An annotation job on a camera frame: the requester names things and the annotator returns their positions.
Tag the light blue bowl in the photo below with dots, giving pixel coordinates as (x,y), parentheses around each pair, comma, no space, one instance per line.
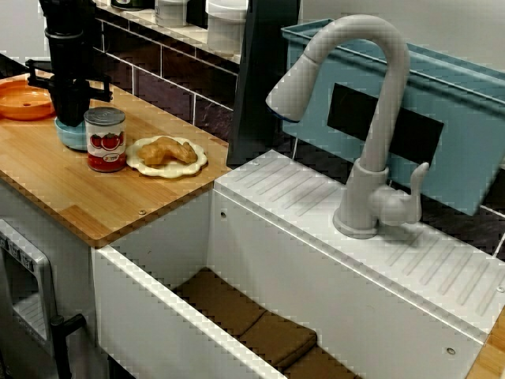
(69,138)

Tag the dark upright pillar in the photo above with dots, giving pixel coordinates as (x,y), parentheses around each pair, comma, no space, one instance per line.
(260,98)

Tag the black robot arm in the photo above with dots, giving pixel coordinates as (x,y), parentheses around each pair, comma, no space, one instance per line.
(67,16)

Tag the cream scalloped plate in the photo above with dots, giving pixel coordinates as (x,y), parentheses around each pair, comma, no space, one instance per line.
(173,169)

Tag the white jar with label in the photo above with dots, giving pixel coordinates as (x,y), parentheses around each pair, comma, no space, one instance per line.
(169,12)

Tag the grey toy faucet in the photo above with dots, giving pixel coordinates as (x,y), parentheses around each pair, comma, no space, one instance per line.
(378,138)

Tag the white sink basin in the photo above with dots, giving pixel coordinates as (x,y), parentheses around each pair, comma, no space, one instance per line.
(315,276)

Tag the tomato print tin can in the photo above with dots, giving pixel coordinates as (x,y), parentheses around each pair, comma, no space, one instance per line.
(105,142)

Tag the brown folded cloth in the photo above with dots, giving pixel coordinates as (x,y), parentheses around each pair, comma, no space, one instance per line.
(244,316)

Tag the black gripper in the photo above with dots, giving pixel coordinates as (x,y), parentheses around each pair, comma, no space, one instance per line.
(67,63)

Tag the plain white jar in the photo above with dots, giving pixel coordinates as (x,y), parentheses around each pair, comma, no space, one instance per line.
(225,27)

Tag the grey toy appliance panel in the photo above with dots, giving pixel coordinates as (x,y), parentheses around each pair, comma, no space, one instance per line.
(35,284)

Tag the teal plastic dish rack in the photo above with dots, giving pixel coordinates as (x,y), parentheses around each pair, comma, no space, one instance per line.
(453,114)

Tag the dark jar with green label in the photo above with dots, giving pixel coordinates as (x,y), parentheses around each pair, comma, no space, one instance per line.
(132,4)

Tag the brown toy croissant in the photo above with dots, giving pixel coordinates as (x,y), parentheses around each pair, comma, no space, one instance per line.
(165,152)

